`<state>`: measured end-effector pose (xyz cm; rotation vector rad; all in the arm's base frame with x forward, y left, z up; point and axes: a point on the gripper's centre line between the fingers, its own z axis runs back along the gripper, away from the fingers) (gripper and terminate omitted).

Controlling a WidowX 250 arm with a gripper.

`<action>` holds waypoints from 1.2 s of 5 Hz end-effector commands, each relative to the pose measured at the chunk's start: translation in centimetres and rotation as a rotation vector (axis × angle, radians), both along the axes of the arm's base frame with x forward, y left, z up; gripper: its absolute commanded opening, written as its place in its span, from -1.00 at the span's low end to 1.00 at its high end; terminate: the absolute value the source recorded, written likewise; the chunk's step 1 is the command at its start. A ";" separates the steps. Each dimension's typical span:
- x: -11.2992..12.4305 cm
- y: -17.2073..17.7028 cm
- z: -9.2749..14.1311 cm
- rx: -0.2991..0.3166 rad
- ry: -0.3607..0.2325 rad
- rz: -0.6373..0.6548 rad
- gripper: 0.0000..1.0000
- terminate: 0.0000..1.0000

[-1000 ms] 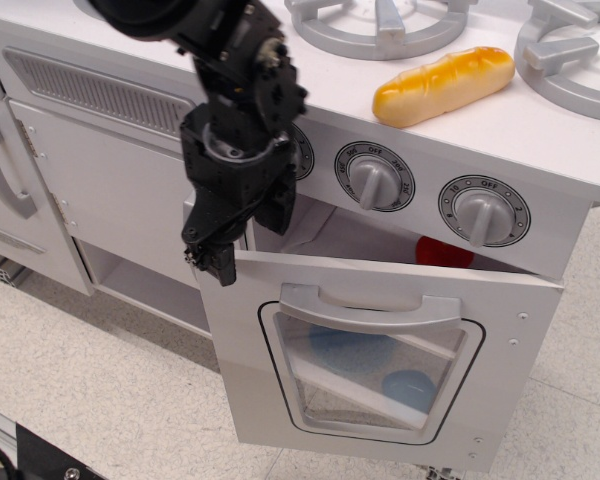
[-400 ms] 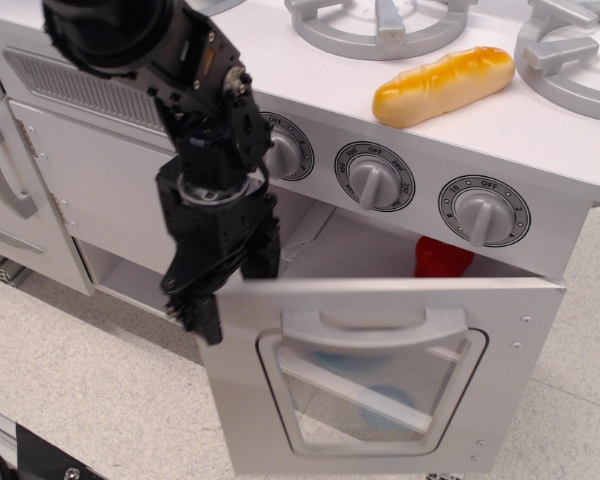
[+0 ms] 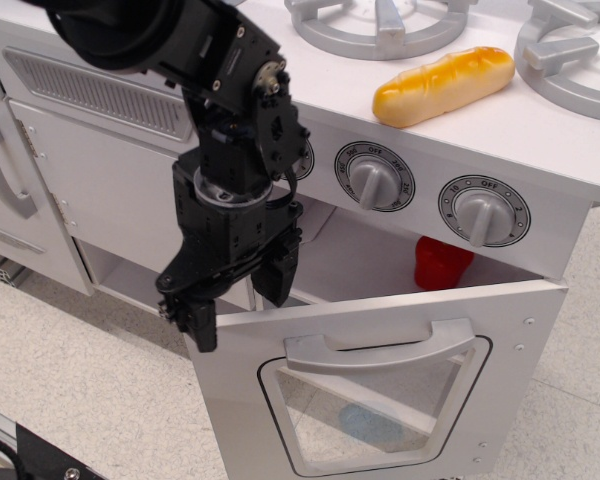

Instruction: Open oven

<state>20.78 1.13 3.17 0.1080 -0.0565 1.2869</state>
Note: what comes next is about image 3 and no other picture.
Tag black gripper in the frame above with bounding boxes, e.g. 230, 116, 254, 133
156, 152, 303, 353

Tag grey oven door handle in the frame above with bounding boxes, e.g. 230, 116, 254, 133
284, 318, 476, 376

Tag white oven door with window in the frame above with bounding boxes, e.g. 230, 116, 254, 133
191, 280, 567, 479

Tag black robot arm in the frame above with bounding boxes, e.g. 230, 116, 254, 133
43, 1, 309, 353

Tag grey left oven knob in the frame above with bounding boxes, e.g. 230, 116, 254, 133
293, 140, 315, 180

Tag grey oven knob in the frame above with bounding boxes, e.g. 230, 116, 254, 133
293, 140, 315, 180
438, 175, 531, 248
334, 141, 416, 212

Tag grey middle oven knob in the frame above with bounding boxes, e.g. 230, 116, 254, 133
334, 141, 416, 212

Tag grey right oven knob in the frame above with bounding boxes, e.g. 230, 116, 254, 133
438, 175, 531, 248

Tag white cabinet door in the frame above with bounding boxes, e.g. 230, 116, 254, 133
7, 98, 256, 314

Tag blue toy plate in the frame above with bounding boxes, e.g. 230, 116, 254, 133
338, 404, 404, 445

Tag white left fridge door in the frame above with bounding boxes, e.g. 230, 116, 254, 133
0, 100, 93, 295

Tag red toy pepper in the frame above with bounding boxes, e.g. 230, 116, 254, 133
414, 236, 475, 291

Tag grey vent grille panel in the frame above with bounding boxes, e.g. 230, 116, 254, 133
3, 47, 192, 141

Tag white toy kitchen unit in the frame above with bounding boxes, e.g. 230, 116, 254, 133
0, 0, 600, 351

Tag grey middle stove burner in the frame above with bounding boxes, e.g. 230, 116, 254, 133
284, 1, 475, 61

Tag grey stove burner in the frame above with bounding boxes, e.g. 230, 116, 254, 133
284, 1, 475, 61
514, 1, 600, 120

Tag yellow toy bread loaf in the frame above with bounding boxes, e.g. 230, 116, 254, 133
372, 47, 515, 129

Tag grey right stove burner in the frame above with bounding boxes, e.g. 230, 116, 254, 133
514, 1, 600, 120

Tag aluminium frame rail left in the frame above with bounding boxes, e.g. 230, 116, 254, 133
0, 255, 31, 288

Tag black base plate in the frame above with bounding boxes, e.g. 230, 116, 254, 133
16, 424, 104, 480

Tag black cable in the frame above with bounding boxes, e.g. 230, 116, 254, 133
0, 432, 26, 480

